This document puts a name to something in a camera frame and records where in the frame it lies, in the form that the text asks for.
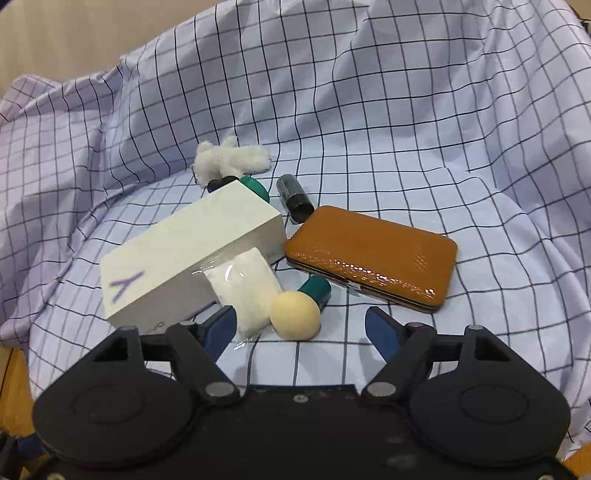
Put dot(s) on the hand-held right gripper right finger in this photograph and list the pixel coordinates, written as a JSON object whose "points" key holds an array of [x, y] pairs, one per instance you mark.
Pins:
{"points": [[385, 334]]}

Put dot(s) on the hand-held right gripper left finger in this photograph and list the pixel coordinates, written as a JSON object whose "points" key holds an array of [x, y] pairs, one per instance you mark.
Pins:
{"points": [[219, 332]]}

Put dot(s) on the white tissue pack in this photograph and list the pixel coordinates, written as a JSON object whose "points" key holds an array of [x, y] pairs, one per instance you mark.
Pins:
{"points": [[251, 286]]}

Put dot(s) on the white rectangular carton box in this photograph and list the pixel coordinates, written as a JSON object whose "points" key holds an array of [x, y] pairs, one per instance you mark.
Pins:
{"points": [[184, 249]]}

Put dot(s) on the white fluffy plush toy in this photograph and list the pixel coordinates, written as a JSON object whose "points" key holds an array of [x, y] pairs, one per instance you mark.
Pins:
{"points": [[221, 159]]}

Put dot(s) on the brown leather wallet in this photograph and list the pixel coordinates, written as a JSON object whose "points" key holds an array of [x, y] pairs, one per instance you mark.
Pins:
{"points": [[369, 249]]}

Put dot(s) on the green round object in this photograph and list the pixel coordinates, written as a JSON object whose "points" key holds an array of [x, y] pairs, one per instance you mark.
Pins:
{"points": [[255, 187]]}

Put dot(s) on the dark grey cylinder tube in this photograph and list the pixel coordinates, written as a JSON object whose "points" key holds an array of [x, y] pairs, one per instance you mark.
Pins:
{"points": [[293, 196]]}

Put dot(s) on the white checked bed sheet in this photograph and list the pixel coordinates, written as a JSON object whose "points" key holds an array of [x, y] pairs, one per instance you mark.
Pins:
{"points": [[369, 115]]}

